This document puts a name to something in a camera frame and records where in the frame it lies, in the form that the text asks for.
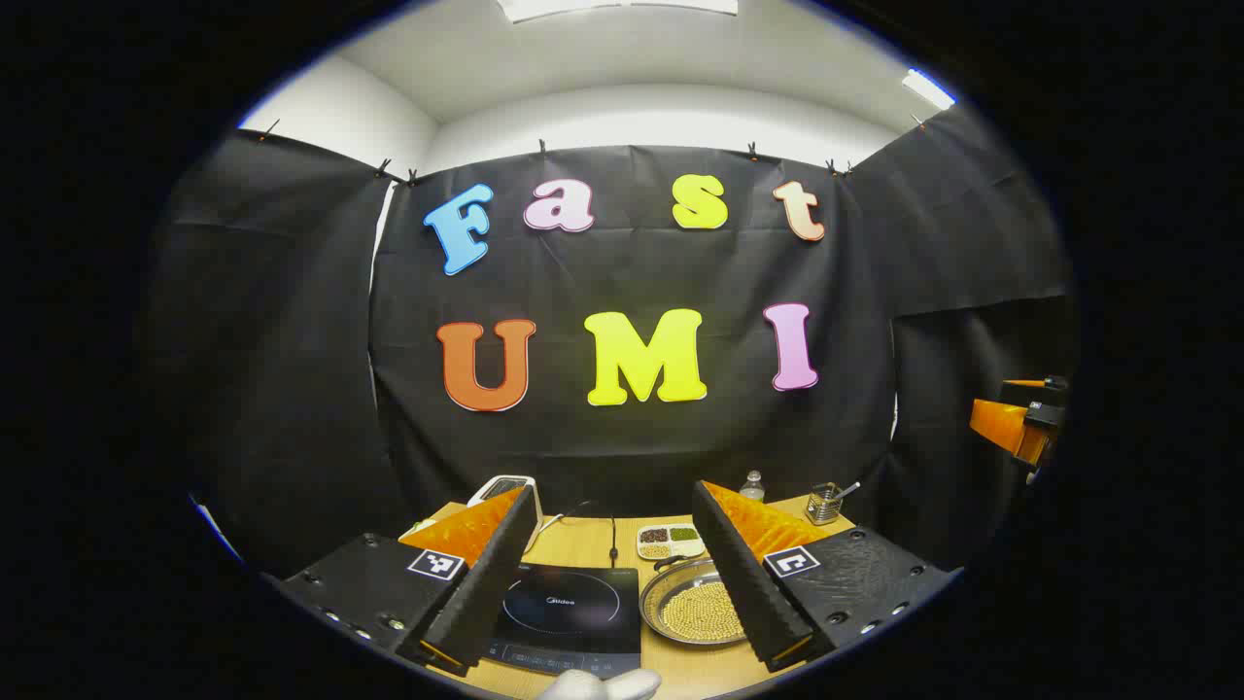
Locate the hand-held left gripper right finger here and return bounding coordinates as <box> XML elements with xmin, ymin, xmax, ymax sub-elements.
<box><xmin>691</xmin><ymin>480</ymin><xmax>961</xmax><ymax>675</ymax></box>

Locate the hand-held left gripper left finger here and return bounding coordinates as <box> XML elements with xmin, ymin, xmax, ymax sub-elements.
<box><xmin>277</xmin><ymin>484</ymin><xmax>541</xmax><ymax>679</ymax></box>

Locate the heap of soybeans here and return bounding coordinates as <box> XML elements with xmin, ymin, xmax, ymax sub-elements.
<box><xmin>688</xmin><ymin>581</ymin><xmax>747</xmax><ymax>643</ymax></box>

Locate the stainless steel pot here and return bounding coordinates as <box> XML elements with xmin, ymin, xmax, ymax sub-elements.
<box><xmin>639</xmin><ymin>556</ymin><xmax>749</xmax><ymax>650</ymax></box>

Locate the black induction cooktop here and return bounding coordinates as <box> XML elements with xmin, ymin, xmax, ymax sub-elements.
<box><xmin>481</xmin><ymin>561</ymin><xmax>643</xmax><ymax>678</ymax></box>

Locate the white divided bean tray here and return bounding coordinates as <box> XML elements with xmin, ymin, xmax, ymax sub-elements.
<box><xmin>637</xmin><ymin>523</ymin><xmax>708</xmax><ymax>562</ymax></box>

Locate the white toaster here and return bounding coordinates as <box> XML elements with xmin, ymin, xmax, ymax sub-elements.
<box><xmin>466</xmin><ymin>473</ymin><xmax>545</xmax><ymax>545</ymax></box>

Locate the small ceiling light panel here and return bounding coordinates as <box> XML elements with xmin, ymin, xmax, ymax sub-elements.
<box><xmin>901</xmin><ymin>68</ymin><xmax>958</xmax><ymax>111</ymax></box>

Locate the row of cloth clips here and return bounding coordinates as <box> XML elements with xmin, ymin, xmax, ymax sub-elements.
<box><xmin>255</xmin><ymin>115</ymin><xmax>929</xmax><ymax>188</ymax></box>

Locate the black and white power cable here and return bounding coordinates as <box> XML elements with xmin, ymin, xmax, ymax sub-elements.
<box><xmin>535</xmin><ymin>500</ymin><xmax>620</xmax><ymax>568</ymax></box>

